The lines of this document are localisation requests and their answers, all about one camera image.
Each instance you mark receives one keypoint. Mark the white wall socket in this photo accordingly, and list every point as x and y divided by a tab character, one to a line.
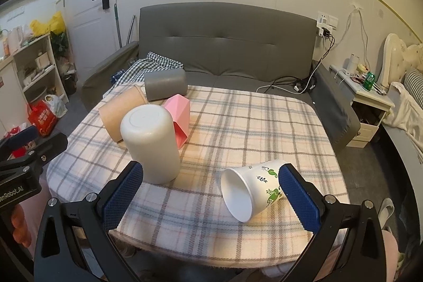
327	19

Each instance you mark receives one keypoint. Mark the grey cup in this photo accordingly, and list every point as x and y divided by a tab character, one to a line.
165	83

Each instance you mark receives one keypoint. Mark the plaid tablecloth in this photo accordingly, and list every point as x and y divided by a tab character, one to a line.
238	136

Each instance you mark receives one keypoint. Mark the grey sofa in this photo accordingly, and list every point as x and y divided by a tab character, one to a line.
224	37

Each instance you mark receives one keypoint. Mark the green can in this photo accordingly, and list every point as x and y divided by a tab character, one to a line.
369	82

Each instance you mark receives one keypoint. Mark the white nightstand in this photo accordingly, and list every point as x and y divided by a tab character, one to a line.
366	105

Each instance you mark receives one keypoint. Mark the white kettle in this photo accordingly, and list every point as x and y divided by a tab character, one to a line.
15	39

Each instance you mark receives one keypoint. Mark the black charger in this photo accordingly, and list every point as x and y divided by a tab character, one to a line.
327	32

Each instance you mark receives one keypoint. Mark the beige cup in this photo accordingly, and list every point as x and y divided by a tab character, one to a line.
117	112

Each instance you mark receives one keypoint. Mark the red bag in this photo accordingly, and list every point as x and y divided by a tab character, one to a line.
41	118

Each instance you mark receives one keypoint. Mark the white tumbler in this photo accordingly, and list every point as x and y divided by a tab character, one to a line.
353	62

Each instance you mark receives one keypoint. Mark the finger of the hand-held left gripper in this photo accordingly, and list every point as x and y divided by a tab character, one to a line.
49	146
21	136

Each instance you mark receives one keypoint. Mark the white shelf unit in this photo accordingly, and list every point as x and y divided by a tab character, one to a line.
46	57

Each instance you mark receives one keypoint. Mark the person's left hand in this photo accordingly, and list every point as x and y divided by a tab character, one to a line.
20	224

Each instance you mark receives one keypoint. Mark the large plain white cup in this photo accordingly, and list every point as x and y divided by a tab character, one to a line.
150	143

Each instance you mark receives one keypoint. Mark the white blanket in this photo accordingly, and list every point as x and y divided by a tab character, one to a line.
404	110

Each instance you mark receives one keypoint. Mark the yellow bag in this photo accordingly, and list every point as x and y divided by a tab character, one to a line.
46	25

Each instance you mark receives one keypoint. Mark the white door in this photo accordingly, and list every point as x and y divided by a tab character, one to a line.
84	27

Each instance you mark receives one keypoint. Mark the black trash bin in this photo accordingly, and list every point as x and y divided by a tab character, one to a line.
69	85

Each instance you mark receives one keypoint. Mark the pink faceted cup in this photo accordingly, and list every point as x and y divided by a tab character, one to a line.
180	112

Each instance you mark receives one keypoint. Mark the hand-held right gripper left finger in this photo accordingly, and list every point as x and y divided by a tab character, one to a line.
122	196

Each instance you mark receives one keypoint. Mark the cream bed headboard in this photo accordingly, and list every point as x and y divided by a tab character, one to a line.
395	50

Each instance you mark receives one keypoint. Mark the checked cloth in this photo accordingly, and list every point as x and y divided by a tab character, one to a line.
145	65

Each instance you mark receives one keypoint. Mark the grey slipper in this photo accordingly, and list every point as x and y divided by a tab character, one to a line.
386	211

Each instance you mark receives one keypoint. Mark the checked pillow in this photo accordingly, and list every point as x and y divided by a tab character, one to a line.
413	82

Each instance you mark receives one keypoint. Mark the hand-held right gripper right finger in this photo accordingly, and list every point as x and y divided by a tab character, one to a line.
299	199

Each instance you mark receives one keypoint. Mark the person's pink clothing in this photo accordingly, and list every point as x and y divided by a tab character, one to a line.
393	252

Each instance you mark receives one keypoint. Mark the white plastic bag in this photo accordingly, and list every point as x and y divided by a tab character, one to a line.
58	105

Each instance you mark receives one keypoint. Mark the white cup with leaf print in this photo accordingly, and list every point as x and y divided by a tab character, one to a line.
254	192

